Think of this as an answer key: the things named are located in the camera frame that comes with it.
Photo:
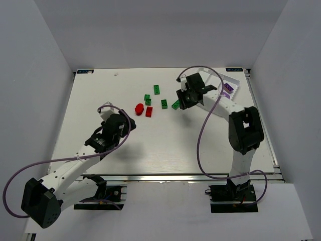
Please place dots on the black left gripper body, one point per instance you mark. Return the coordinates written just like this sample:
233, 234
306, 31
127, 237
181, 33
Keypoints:
128, 123

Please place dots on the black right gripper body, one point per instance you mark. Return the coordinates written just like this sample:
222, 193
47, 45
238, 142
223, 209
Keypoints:
180, 98

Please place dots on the green long lego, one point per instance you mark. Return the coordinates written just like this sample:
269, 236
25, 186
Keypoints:
156, 89
176, 105

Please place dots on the red round lego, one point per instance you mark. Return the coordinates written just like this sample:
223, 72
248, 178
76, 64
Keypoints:
139, 109

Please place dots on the red rectangular lego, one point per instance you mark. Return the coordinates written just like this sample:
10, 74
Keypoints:
148, 112

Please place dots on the green long lego top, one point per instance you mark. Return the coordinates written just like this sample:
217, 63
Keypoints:
156, 89

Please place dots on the green lego pair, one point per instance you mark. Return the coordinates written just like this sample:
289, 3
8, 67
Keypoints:
147, 99

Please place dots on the purple long lego plate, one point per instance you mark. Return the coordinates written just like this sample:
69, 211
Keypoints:
228, 88

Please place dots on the purple round lego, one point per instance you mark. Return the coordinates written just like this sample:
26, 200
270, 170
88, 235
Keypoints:
226, 95

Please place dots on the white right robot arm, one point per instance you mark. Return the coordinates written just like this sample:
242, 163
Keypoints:
245, 131

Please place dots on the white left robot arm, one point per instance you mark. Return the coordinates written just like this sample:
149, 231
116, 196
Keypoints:
45, 199

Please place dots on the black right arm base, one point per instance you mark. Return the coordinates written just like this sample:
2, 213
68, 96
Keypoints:
221, 201

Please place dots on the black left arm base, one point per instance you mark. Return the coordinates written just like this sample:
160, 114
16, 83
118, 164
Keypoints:
107, 197

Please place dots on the green lego centre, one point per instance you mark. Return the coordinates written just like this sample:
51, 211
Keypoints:
164, 104

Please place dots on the white divided tray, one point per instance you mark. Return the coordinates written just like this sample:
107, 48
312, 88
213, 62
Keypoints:
210, 78

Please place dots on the blue table label right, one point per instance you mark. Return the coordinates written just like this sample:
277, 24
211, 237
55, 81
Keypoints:
234, 69

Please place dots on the blue table label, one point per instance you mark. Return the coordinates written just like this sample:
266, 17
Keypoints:
85, 71
234, 69

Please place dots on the blue table label left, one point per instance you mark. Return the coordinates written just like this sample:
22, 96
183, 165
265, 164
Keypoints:
85, 71

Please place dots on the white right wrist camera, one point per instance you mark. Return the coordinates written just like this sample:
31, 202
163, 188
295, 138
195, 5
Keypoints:
183, 82

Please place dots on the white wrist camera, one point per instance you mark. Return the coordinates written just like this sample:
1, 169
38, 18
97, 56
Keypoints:
183, 82
106, 110

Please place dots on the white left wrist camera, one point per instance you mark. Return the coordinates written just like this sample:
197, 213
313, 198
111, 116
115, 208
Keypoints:
106, 110

